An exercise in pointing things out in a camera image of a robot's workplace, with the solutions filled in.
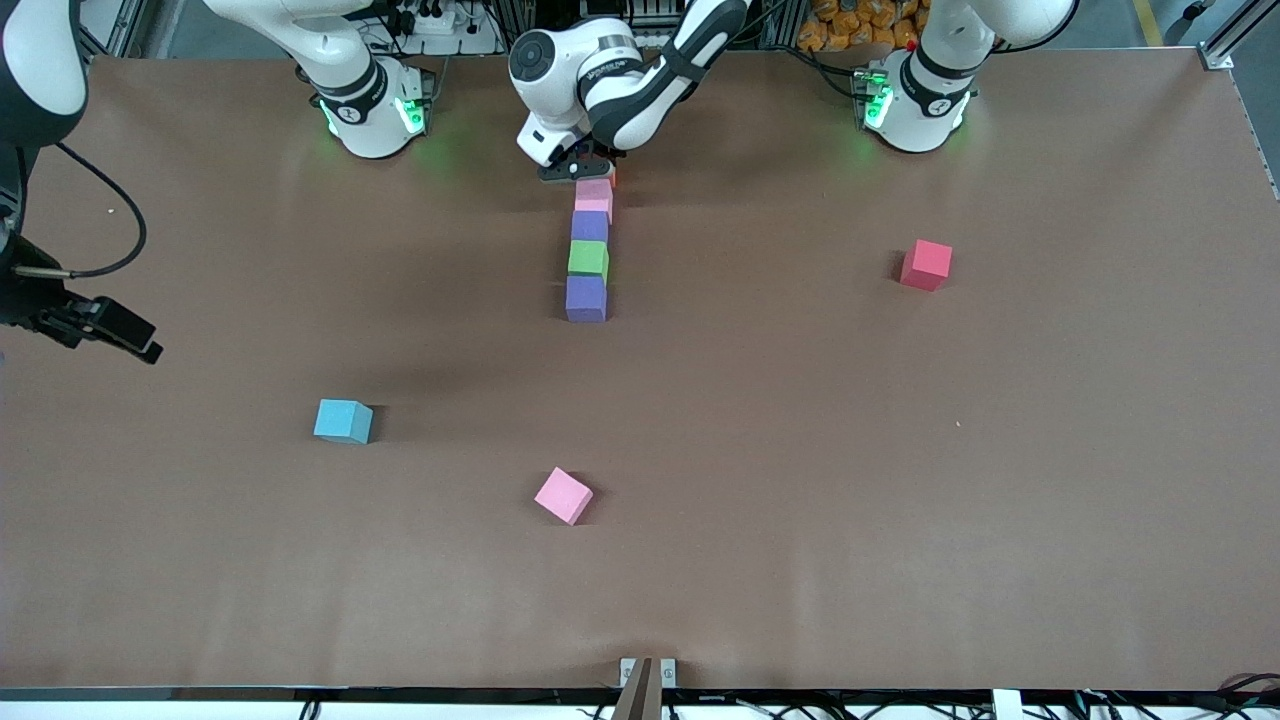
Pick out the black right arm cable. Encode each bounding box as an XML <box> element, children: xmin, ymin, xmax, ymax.
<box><xmin>15</xmin><ymin>143</ymin><xmax>149</xmax><ymax>281</ymax></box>

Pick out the red foam cube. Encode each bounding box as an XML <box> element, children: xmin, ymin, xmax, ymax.
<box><xmin>900</xmin><ymin>239</ymin><xmax>953</xmax><ymax>292</ymax></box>

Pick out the small metal bracket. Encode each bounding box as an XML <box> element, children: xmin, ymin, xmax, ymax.
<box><xmin>620</xmin><ymin>657</ymin><xmax>677</xmax><ymax>691</ymax></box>

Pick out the black cable bundle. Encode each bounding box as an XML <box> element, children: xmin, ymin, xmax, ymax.
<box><xmin>1070</xmin><ymin>672</ymin><xmax>1280</xmax><ymax>720</ymax></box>

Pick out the cyan foam cube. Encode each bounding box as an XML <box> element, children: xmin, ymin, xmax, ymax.
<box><xmin>313</xmin><ymin>398</ymin><xmax>374</xmax><ymax>445</ymax></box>

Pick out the pile of orange objects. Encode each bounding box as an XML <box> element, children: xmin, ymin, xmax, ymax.
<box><xmin>800</xmin><ymin>0</ymin><xmax>926</xmax><ymax>51</ymax></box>

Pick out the white power strip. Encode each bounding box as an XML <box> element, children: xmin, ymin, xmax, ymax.
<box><xmin>390</xmin><ymin>5</ymin><xmax>457</xmax><ymax>36</ymax></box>

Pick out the brown table cover mat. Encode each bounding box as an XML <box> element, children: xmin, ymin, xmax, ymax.
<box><xmin>0</xmin><ymin>50</ymin><xmax>1280</xmax><ymax>691</ymax></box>

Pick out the aluminium frame strut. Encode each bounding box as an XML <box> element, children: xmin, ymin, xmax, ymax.
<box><xmin>85</xmin><ymin>0</ymin><xmax>146</xmax><ymax>83</ymax></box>
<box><xmin>1200</xmin><ymin>0</ymin><xmax>1280</xmax><ymax>71</ymax></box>

